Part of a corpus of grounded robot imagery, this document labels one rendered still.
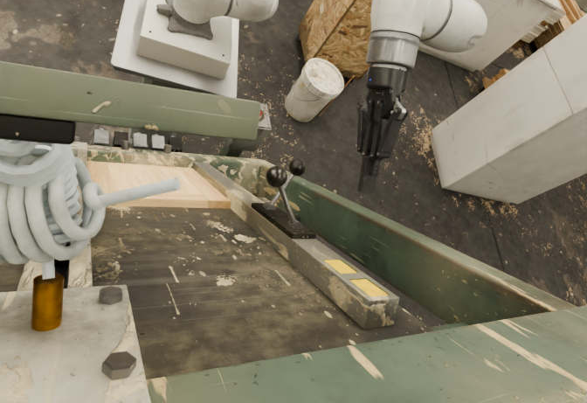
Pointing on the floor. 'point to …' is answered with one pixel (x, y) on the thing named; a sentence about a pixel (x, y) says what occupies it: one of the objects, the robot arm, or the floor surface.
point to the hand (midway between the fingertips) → (369, 175)
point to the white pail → (314, 89)
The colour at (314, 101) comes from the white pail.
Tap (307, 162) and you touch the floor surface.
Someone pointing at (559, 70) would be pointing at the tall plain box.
